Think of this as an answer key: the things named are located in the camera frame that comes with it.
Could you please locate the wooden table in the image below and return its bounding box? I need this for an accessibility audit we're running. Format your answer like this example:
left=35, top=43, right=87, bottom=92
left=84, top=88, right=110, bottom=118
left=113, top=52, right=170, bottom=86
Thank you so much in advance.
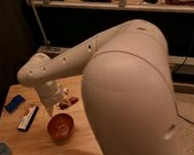
left=0, top=84, right=103, bottom=155

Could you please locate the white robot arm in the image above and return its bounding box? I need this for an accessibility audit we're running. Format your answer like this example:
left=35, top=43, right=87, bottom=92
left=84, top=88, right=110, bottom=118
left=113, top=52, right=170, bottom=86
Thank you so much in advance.
left=17, top=19, right=181, bottom=155

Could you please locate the orange bowl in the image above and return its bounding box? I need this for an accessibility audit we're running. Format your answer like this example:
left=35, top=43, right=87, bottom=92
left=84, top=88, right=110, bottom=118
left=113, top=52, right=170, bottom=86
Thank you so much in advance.
left=47, top=113, right=74, bottom=140

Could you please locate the brown wrapped snack bar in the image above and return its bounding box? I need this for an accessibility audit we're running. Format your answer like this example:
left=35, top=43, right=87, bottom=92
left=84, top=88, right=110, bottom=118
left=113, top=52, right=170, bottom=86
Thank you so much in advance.
left=58, top=97, right=79, bottom=110

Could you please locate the black floor cable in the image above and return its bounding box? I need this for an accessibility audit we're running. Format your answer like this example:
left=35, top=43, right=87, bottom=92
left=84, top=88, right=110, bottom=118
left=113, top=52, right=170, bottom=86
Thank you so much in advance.
left=176, top=108, right=194, bottom=135

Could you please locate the metal pole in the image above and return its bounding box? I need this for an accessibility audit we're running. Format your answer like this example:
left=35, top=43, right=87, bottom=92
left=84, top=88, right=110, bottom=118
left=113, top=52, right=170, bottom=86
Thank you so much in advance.
left=28, top=0, right=51, bottom=46

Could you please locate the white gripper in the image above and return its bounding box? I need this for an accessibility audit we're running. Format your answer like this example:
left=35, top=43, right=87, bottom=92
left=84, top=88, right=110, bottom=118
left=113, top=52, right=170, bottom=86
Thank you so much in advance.
left=37, top=81, right=67, bottom=117

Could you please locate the black and white box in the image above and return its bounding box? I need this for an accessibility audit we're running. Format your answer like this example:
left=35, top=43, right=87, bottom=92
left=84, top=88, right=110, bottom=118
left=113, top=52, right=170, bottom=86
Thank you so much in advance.
left=18, top=105, right=39, bottom=132

